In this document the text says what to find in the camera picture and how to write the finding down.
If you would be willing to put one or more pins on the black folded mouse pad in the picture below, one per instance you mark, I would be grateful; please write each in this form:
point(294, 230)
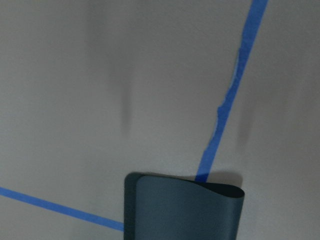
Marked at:
point(167, 208)

